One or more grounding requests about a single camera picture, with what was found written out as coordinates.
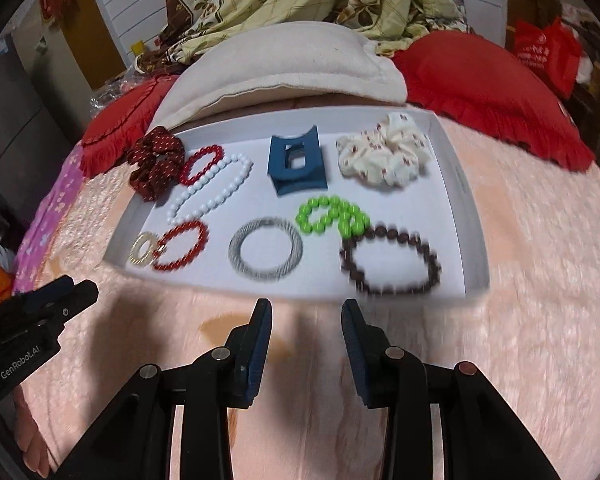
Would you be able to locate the white pillow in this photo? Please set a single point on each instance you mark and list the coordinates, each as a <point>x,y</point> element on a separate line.
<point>280,55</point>

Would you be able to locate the red fringed pillow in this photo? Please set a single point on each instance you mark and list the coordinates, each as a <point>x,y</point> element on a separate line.
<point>120,120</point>

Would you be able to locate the person's left hand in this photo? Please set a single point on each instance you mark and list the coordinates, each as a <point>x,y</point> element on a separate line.
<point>32,435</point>

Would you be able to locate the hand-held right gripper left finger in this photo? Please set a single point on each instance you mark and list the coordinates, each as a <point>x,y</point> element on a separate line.
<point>260,342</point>

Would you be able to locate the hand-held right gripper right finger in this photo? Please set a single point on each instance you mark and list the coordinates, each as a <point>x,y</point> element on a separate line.
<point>352,347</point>

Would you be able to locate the cardboard box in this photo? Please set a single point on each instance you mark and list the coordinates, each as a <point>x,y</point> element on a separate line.
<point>525,15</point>

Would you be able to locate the purple patterned sheet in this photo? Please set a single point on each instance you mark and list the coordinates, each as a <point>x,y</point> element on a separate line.
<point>50,220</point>

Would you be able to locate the red ruffled pillow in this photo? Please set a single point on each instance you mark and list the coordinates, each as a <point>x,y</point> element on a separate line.
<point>470,80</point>

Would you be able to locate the yellow wooden door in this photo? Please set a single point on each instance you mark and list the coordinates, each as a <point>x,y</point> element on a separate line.
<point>90,45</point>

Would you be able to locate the white shallow tray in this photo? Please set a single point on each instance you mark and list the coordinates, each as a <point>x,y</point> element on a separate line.
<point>320,270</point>

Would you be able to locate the clear plastic packaging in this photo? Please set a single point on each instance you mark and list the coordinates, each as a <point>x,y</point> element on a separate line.
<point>112,94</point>

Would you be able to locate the cream printed scrunchie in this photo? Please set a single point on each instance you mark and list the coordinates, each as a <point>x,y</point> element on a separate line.
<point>380,155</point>

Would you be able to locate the red shopping bag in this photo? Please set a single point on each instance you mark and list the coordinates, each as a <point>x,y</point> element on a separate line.
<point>545,55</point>

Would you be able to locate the pink quilted bedspread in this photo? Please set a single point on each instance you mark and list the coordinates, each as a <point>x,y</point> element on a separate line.
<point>505,360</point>

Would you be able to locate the grey cabinet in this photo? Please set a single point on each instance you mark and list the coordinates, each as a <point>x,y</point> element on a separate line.
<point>20,100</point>

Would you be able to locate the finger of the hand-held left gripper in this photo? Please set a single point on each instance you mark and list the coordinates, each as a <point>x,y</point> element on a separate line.
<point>52,290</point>
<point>77,300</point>

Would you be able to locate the dark red dotted scrunchie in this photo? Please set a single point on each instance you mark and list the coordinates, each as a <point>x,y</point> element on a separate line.
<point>155,160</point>

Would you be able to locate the silver woven bangle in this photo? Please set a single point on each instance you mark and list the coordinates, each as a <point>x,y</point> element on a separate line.
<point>237,255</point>

